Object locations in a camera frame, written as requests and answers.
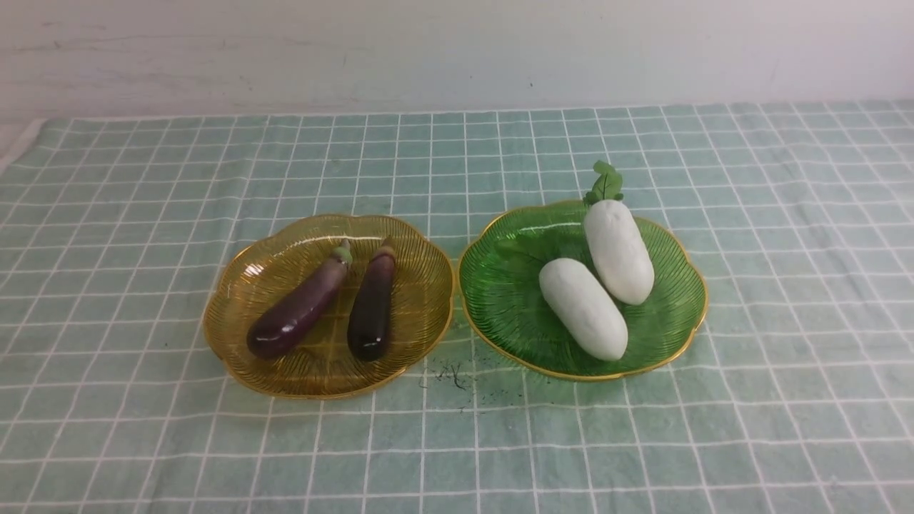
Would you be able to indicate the green checkered tablecloth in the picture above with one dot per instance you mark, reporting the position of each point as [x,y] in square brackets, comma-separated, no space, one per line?
[795,397]

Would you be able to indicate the light purple eggplant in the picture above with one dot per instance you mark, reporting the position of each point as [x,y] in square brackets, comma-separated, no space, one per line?
[282,327]

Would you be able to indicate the amber glass plate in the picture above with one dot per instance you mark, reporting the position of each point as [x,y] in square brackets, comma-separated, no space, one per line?
[321,366]

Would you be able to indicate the white radish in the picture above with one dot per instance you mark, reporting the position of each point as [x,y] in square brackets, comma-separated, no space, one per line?
[574,294]
[617,248]

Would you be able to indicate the green glass plate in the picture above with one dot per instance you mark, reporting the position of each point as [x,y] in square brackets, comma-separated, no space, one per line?
[498,276]

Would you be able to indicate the dark purple eggplant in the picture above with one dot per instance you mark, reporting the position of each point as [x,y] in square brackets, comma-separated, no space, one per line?
[369,327]

